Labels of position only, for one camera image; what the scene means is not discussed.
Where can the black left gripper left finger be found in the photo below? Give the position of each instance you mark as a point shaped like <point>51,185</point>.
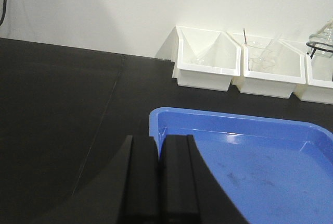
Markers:
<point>125,191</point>

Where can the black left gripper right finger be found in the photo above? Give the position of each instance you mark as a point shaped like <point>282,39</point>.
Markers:
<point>189,191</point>

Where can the blue plastic tray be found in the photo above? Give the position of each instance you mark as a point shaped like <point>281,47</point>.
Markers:
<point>273,170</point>

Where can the white left storage bin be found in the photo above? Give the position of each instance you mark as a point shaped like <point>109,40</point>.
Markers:
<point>205,59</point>

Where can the white storage bin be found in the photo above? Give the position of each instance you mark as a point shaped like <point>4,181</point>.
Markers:
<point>288,72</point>
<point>205,59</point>
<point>318,73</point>

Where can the white middle storage bin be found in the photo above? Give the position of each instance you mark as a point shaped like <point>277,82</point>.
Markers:
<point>288,72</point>

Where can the clear glass beaker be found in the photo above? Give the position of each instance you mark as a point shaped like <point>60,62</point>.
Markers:
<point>261,55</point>

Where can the white right storage bin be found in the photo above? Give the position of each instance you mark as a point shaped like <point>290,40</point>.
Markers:
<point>318,73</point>

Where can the glass alcohol lamp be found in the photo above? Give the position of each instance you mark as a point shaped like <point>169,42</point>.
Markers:
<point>324,34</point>

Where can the black wire tripod stand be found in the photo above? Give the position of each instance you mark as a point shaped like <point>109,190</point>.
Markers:
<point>319,49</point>

